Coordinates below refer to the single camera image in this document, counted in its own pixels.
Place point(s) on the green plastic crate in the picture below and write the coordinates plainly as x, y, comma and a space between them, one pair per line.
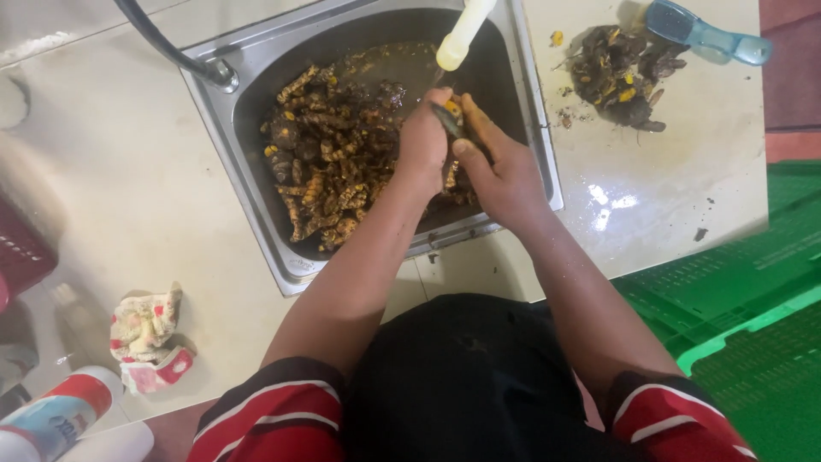
750, 308

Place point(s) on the white plastic bottle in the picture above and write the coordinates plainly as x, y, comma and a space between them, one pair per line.
109, 446

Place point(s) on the person's red striped shirt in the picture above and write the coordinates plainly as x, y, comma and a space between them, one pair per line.
276, 417

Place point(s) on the person's right hand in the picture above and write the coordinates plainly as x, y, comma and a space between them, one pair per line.
507, 173

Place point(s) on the red and white spray bottle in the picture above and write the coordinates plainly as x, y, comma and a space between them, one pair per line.
54, 414

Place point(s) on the red and white cloth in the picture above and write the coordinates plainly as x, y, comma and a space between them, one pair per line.
146, 340

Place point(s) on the red plastic basket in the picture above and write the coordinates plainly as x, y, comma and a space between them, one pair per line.
22, 250

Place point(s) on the yellow turmeric root piece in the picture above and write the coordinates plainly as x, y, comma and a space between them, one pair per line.
454, 108

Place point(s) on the pile of muddy turmeric roots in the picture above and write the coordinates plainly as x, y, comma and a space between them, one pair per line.
327, 160

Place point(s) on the heap of turmeric trimmings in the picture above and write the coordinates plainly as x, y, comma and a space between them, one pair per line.
619, 80

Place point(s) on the person's left hand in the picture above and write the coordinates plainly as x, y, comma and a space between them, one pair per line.
420, 144

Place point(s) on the small dark knife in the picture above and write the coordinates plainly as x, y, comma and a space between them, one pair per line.
448, 120

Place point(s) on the small yellow turmeric scrap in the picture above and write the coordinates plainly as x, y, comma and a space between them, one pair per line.
557, 38

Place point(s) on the person's black apron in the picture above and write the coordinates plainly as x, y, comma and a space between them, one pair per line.
474, 378

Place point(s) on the blue plastic scrub brush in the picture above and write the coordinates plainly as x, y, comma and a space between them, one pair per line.
699, 32

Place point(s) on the person's left fingers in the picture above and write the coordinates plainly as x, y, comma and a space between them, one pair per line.
441, 97

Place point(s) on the stainless steel sink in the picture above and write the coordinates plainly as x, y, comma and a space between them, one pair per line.
269, 192

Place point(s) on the cream plastic tap spout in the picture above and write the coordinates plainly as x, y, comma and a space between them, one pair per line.
463, 32

